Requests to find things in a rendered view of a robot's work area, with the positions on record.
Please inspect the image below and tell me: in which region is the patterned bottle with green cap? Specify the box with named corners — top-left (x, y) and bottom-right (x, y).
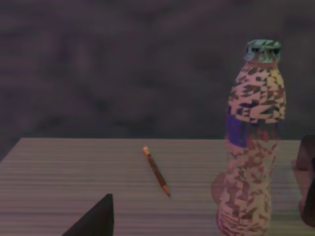
top-left (211, 39), bottom-right (287, 236)

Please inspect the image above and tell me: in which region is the orange pencil with eraser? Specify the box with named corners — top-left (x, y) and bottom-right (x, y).
top-left (142, 146), bottom-right (171, 198)

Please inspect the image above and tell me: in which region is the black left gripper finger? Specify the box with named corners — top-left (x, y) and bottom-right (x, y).
top-left (62, 193), bottom-right (115, 236)

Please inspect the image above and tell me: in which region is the dark brown object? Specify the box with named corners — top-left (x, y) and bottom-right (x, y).
top-left (291, 134), bottom-right (315, 227)

